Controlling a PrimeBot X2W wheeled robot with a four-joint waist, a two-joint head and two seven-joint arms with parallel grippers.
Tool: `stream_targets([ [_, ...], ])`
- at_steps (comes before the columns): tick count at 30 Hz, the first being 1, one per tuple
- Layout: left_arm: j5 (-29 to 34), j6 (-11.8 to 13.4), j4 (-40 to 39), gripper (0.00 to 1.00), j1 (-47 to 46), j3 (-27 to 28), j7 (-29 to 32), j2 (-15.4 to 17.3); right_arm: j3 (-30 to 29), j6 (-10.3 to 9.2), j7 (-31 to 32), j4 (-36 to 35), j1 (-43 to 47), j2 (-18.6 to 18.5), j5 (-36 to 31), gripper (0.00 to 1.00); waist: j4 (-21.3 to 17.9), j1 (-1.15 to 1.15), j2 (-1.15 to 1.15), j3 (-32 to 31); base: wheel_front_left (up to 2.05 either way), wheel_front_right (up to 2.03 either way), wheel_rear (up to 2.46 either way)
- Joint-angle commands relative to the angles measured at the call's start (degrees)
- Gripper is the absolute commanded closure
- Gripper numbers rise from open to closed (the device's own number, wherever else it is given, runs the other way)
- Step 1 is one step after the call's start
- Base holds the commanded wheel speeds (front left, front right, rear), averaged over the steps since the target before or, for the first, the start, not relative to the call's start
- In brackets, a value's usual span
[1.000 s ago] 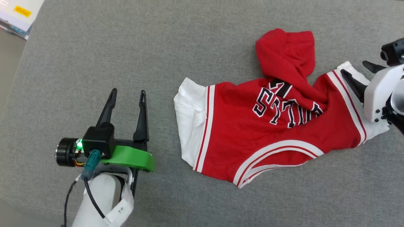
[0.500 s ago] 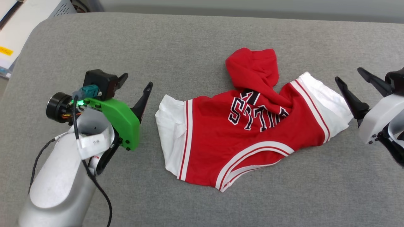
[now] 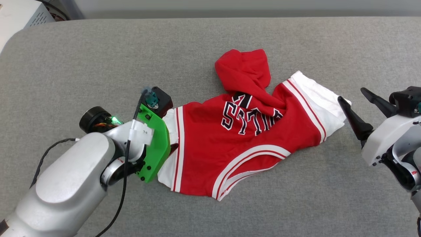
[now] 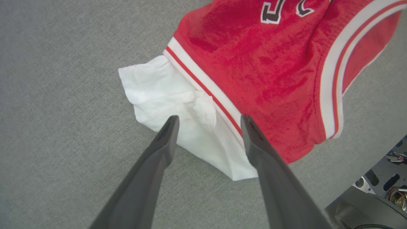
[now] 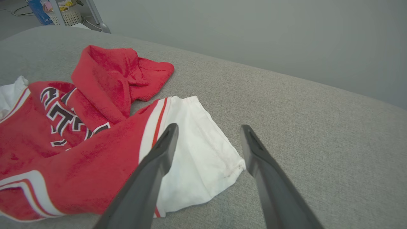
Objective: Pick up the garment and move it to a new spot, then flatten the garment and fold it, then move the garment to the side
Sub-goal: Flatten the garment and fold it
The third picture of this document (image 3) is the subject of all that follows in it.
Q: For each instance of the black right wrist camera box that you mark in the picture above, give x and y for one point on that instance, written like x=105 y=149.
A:
x=406 y=100

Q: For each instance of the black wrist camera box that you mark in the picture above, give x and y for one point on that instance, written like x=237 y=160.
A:
x=406 y=100
x=162 y=102

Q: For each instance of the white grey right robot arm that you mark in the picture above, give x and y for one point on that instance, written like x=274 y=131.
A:
x=408 y=164

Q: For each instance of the red and white basketball jersey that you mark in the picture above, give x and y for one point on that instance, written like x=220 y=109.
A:
x=236 y=154

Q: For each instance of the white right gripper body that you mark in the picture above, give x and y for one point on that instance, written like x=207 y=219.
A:
x=381 y=141

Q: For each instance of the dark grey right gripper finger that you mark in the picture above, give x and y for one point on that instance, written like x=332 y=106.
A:
x=358 y=126
x=381 y=103

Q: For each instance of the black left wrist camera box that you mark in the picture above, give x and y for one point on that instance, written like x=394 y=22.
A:
x=162 y=102

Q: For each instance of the white partition panel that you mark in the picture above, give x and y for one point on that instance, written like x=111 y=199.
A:
x=246 y=6

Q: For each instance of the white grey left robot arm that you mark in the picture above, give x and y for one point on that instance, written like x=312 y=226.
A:
x=65 y=184

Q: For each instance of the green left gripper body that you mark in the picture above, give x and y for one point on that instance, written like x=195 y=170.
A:
x=158 y=144

